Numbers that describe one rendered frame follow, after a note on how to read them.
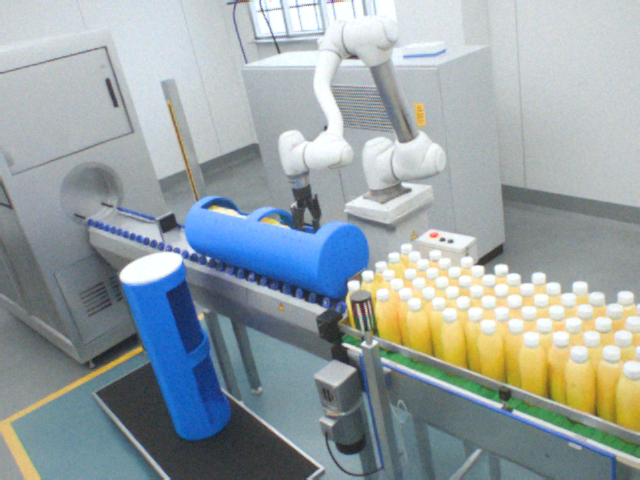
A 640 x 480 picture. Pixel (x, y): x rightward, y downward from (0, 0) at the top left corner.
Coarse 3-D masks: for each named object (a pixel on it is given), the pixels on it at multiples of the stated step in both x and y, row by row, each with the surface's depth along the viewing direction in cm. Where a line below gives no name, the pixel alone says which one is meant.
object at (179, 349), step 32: (128, 288) 263; (160, 288) 261; (160, 320) 267; (192, 320) 297; (160, 352) 274; (192, 352) 279; (160, 384) 287; (192, 384) 282; (192, 416) 289; (224, 416) 299
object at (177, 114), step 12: (168, 84) 320; (168, 96) 322; (168, 108) 328; (180, 108) 327; (180, 120) 328; (180, 132) 330; (180, 144) 335; (192, 144) 336; (192, 156) 337; (192, 168) 339; (192, 180) 342; (204, 192) 347
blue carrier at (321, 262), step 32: (192, 224) 273; (224, 224) 257; (256, 224) 245; (288, 224) 265; (224, 256) 261; (256, 256) 242; (288, 256) 228; (320, 256) 217; (352, 256) 229; (320, 288) 221
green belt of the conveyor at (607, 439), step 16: (352, 336) 216; (384, 352) 204; (416, 368) 193; (432, 368) 191; (464, 384) 182; (480, 384) 180; (496, 400) 173; (512, 400) 172; (544, 416) 164; (560, 416) 163; (576, 432) 157; (592, 432) 156; (624, 448) 149
